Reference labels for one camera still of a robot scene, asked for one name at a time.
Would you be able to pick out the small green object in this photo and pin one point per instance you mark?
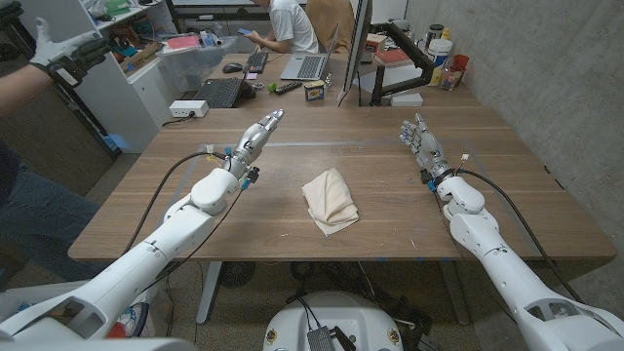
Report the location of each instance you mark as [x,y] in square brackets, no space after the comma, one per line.
[272,88]

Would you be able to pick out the black round fan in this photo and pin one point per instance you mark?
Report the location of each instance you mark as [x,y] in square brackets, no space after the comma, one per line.
[237,274]

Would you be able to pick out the white cabinet shelf unit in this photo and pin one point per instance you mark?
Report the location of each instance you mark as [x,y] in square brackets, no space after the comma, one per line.
[131,107]

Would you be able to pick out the white plastic tub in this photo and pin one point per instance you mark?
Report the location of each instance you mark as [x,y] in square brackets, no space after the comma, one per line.
[440,52]

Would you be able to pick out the orange box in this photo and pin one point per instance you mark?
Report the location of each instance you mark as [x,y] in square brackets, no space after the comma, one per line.
[375,44]

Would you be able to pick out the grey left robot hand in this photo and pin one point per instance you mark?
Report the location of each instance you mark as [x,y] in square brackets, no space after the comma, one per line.
[253,141]

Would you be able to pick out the clear glass jar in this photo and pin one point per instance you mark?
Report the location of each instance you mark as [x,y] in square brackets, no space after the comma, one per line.
[449,80]

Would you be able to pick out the pink flat packet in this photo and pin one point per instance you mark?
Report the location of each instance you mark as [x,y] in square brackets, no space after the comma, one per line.
[183,42]

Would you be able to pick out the black gloved hand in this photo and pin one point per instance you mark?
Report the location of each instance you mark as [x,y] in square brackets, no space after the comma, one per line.
[10,12]

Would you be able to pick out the black remote control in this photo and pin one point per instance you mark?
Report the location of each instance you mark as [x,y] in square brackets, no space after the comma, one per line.
[288,88]

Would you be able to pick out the green box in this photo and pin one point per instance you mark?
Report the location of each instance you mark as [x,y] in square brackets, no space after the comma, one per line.
[117,7]

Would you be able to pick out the flat white box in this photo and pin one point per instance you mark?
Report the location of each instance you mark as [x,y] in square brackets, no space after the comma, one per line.
[406,100]

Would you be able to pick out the grey vented box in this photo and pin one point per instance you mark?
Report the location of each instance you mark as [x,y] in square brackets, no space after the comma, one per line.
[320,339]

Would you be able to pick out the blue object on floor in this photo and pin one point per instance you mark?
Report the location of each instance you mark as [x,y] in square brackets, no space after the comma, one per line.
[116,142]

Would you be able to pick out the operator in blue jeans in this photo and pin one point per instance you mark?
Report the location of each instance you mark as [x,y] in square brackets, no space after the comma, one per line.
[39,224]

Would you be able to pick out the dark lidded bottle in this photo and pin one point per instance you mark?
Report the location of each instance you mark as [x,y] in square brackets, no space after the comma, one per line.
[435,34]

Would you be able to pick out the black laptop keyboard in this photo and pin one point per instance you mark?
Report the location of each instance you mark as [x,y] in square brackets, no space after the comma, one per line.
[222,92]

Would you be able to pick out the brown cardboard box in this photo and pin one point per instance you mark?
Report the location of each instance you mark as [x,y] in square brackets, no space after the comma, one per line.
[141,57]

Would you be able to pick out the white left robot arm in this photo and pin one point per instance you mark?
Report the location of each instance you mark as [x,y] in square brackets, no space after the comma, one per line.
[180,229]

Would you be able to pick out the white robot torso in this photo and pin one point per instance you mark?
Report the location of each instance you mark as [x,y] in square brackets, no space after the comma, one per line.
[341,312]

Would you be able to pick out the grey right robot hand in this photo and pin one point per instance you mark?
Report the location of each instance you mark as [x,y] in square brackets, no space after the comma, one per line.
[428,148]

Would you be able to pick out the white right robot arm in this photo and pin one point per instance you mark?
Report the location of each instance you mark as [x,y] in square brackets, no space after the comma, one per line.
[487,239]

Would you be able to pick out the white power strip box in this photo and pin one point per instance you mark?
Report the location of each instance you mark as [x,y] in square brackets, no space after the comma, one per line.
[188,108]

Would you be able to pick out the brown chair back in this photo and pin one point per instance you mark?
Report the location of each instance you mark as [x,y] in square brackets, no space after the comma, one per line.
[331,22]

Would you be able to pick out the bare operator forearm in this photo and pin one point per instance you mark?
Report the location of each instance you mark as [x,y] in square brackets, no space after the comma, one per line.
[19,90]

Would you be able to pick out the yellow bottle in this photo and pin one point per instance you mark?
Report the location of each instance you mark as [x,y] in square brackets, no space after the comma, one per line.
[445,34]

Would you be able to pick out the seated person in white t-shirt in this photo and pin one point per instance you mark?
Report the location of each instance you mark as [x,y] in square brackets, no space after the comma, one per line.
[292,24]

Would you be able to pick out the black computer mouse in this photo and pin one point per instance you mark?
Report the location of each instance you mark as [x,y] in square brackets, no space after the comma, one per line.
[232,67]

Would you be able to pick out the black computer monitor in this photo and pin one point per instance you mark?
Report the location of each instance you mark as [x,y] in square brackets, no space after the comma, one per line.
[358,39]

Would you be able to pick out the white and black gloved hand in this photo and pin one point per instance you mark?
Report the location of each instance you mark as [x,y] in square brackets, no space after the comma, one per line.
[58,51]

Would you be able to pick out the red book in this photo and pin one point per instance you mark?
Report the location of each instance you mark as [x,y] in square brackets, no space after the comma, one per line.
[392,57]

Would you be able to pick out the small black keyboard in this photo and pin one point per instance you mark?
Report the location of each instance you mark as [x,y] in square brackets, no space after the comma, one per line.
[257,62]

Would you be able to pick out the cream folded cheesecloth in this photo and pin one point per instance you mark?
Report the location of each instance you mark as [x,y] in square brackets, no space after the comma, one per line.
[329,200]

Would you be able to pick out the bin with plastic bag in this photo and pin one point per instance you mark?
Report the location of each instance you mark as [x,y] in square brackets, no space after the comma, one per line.
[131,317]

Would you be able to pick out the grey table leg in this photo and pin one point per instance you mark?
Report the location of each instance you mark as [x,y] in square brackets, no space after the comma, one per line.
[455,292]
[208,292]

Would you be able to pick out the silver open laptop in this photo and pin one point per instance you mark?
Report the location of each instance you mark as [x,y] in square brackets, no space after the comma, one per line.
[307,66]

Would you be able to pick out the red cup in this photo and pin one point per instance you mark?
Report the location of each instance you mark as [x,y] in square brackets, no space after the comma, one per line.
[460,63]

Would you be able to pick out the clear plastic storage bin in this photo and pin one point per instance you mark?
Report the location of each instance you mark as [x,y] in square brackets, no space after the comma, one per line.
[195,66]

